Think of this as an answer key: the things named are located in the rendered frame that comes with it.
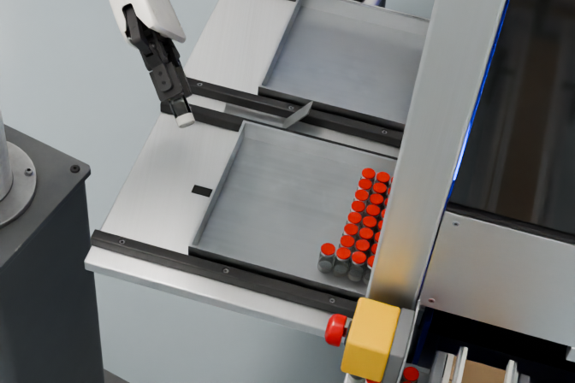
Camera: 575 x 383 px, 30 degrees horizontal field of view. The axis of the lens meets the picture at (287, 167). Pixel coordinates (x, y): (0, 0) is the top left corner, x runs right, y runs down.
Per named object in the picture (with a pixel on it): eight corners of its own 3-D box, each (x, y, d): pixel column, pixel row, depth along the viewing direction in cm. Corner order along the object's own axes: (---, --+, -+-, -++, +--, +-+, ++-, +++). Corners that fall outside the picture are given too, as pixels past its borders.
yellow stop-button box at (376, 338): (406, 341, 138) (416, 310, 133) (394, 388, 134) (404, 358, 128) (350, 325, 139) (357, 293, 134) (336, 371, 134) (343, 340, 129)
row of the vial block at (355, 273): (387, 192, 165) (392, 173, 161) (360, 284, 153) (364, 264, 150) (373, 189, 165) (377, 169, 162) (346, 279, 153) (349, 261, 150)
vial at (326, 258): (334, 263, 155) (337, 244, 152) (330, 275, 154) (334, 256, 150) (319, 259, 155) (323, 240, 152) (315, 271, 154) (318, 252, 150)
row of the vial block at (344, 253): (373, 189, 165) (377, 169, 162) (345, 279, 153) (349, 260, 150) (359, 185, 165) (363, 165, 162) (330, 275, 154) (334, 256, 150)
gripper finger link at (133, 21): (127, 18, 125) (152, 56, 127) (134, -8, 131) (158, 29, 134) (119, 23, 125) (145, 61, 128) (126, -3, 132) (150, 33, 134)
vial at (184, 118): (182, 129, 132) (170, 97, 133) (198, 121, 131) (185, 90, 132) (175, 127, 130) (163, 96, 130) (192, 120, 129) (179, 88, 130)
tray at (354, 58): (484, 50, 188) (489, 35, 186) (459, 154, 172) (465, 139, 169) (299, 4, 193) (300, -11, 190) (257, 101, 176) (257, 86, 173)
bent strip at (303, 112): (309, 126, 173) (313, 101, 169) (305, 139, 171) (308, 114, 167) (226, 105, 175) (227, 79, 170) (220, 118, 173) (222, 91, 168)
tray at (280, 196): (451, 190, 166) (456, 175, 164) (419, 325, 149) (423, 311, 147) (242, 135, 171) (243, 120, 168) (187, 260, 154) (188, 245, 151)
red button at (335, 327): (357, 331, 137) (361, 314, 134) (350, 356, 134) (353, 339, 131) (328, 322, 137) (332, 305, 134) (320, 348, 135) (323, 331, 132)
